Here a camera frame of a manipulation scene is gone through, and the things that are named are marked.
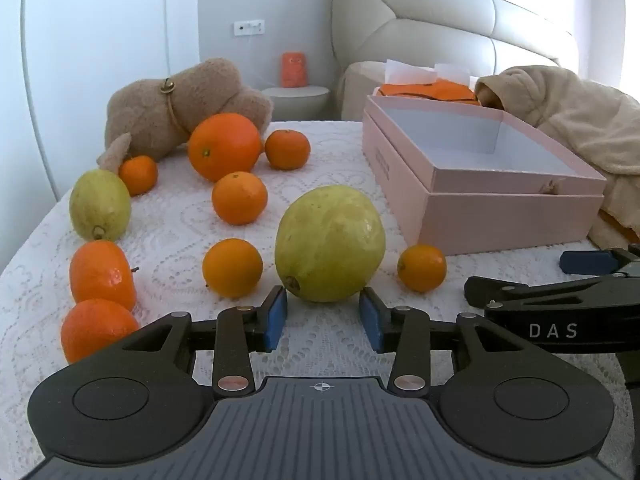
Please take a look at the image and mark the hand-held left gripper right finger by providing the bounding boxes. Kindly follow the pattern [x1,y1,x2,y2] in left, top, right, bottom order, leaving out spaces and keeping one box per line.
[359,286,526,398]

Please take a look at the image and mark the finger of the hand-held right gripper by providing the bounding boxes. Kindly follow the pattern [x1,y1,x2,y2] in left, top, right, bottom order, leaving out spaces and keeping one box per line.
[464,275,640,356]
[560,244,640,277]

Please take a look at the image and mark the large orange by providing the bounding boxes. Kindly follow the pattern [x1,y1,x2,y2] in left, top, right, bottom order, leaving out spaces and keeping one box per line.
[187,113,264,183]

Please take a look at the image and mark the beige padded headboard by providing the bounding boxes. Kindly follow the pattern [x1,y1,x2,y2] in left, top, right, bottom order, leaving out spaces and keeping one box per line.
[331,0,581,121]

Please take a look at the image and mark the beige fleece blanket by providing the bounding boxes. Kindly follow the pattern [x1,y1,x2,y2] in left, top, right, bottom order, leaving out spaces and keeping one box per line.
[474,65,640,251]

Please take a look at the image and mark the orange cloth bag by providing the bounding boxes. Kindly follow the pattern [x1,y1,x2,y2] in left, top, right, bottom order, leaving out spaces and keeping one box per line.
[376,77,481,106]

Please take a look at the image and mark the brown plush bear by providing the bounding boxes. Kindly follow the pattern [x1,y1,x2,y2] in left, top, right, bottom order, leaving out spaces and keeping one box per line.
[96,57,274,173]

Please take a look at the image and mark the white lace bedspread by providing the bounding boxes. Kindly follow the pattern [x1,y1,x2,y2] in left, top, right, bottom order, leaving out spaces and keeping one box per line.
[0,120,640,461]

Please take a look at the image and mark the large green guava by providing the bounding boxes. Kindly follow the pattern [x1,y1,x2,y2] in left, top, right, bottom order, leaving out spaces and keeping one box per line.
[274,185,386,304]

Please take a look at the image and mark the small mandarin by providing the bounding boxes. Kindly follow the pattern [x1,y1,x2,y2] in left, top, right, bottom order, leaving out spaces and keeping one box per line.
[397,244,447,293]
[118,155,159,197]

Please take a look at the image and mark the small green guava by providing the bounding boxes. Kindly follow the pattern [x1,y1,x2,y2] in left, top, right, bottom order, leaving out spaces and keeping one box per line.
[69,169,132,242]

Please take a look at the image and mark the round white nightstand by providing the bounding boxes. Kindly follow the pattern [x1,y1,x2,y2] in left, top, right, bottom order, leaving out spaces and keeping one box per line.
[261,86,331,122]

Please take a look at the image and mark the white tissue paper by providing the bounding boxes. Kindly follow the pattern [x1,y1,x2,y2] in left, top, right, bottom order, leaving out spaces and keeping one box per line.
[385,59,471,87]

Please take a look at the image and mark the pink cardboard box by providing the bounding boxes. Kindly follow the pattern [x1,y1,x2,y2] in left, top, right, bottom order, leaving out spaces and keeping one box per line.
[361,95,608,257]

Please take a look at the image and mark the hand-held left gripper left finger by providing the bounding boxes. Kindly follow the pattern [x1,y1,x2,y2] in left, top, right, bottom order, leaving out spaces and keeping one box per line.
[122,285,288,398]

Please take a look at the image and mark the orange figure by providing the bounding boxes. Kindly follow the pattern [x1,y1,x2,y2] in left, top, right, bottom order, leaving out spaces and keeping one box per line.
[280,51,307,88]

